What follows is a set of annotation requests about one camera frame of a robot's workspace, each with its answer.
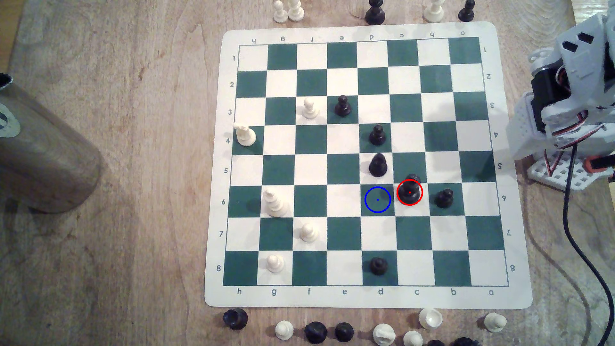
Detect black chess king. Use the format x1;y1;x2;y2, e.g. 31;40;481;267
398;174;422;205

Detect green white chess mat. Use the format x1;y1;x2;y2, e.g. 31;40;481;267
204;21;533;309

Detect black power cable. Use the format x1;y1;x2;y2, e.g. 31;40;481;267
562;144;615;346

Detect orange black clamp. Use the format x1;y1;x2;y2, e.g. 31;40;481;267
583;155;615;175

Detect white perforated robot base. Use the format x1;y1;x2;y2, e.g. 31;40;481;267
526;153;607;192

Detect black chess rook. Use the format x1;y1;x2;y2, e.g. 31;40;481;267
223;308;249;330
305;321;328;344

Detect black chess queen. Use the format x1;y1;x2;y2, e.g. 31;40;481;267
365;0;386;26

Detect brown cylindrical post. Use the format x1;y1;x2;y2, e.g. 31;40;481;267
0;72;104;214

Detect white chess knight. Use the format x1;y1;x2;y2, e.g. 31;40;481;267
233;122;257;147

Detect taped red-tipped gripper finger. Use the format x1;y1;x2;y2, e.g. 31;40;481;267
508;122;548;160
514;94;546;127

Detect white chess queen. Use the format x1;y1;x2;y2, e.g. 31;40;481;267
263;187;289;218

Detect white chess rook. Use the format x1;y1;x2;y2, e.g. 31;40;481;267
423;0;445;23
373;323;396;346

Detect black chess bishop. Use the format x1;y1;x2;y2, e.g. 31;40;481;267
368;153;388;177

